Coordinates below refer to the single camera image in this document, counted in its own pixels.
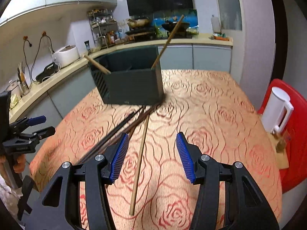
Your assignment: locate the tan wooden chopstick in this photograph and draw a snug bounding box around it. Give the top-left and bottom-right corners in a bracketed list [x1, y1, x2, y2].
[83, 55, 111, 74]

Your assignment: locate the light bamboo chopstick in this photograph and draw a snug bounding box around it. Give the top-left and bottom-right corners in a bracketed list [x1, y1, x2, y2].
[151, 15, 185, 70]

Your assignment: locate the glass jar with utensils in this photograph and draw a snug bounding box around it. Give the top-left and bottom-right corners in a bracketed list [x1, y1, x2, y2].
[17, 62, 30, 96]

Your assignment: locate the person's left hand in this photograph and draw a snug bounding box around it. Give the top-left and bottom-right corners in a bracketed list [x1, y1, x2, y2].
[0, 154, 26, 176]

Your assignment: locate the dark brown chopstick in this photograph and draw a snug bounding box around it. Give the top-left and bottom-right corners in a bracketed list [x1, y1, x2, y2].
[96, 102, 162, 153]

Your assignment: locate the black chopstick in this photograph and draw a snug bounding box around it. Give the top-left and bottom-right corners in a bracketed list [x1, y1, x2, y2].
[76, 105, 146, 165]

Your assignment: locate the rose patterned tablecloth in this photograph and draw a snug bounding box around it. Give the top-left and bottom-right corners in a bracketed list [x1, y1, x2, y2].
[30, 70, 282, 229]

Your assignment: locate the black sandwich maker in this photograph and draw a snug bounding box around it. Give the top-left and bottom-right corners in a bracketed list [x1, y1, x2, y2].
[35, 62, 60, 83]

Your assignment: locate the thin yellow bamboo chopstick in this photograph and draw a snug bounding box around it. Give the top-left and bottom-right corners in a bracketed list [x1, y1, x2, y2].
[129, 115, 149, 216]

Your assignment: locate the white rice cooker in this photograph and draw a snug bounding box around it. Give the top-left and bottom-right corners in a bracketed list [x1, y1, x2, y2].
[53, 45, 80, 68]

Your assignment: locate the dark green utensil holder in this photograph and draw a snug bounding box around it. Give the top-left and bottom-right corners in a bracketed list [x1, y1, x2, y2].
[88, 45, 164, 105]

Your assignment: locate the small amber glass bottle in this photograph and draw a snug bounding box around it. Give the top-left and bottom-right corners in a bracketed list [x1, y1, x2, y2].
[276, 134, 287, 153]

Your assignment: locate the wooden board on chair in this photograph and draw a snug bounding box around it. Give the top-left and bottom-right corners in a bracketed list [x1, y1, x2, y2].
[267, 132, 289, 170]

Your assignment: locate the red plastic chair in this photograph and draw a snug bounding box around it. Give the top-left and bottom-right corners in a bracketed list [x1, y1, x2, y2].
[257, 79, 306, 193]

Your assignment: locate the white electric kettle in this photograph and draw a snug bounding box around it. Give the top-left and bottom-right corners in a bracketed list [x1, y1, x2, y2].
[261, 87, 294, 133]

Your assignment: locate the metal spice rack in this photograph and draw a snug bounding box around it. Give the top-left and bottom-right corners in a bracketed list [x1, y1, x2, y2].
[87, 9, 118, 48]

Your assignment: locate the brown clay pot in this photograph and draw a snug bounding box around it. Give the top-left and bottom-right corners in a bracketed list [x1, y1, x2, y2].
[127, 18, 150, 29]

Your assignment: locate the white plastic jug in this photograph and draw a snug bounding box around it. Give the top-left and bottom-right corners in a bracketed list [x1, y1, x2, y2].
[211, 15, 221, 34]

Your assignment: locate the black wok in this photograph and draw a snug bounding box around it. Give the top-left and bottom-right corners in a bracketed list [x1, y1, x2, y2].
[162, 21, 190, 32]

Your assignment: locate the black power cable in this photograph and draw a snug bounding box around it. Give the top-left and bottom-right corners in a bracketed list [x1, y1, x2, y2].
[23, 34, 56, 84]

